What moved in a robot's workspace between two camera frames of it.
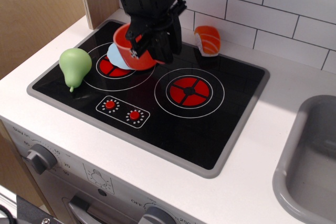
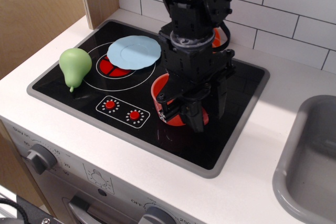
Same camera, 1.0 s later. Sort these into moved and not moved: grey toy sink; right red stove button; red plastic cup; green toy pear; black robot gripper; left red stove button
Moved: black robot gripper; red plastic cup
Not moved: left red stove button; right red stove button; grey toy sink; green toy pear
